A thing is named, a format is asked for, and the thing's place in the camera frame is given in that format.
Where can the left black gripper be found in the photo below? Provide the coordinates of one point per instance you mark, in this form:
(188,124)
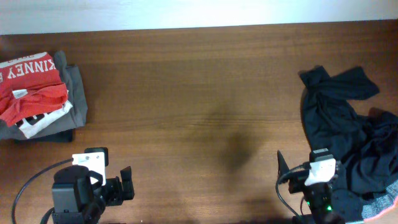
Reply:
(119,193)

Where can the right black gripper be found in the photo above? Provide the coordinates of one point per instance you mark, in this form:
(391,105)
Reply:
(298,182)

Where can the orange t-shirt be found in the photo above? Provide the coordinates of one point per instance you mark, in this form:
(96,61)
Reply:
(30,85)

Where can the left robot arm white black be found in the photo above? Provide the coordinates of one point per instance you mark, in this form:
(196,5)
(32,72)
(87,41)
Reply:
(80,196)

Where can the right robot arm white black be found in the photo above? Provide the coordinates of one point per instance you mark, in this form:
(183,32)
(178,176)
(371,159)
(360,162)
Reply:
(318,199)

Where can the dark folded garment under pile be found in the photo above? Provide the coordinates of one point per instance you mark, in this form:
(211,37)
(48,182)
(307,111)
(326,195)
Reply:
(64,136)

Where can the black garment with grey band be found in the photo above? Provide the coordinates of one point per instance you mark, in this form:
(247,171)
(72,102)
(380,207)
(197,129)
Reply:
(366,146)

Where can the grey folded garment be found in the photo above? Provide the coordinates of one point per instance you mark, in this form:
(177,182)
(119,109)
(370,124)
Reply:
(75,118)

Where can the white shirt with black letters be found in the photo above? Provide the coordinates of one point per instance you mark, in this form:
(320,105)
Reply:
(30,126)

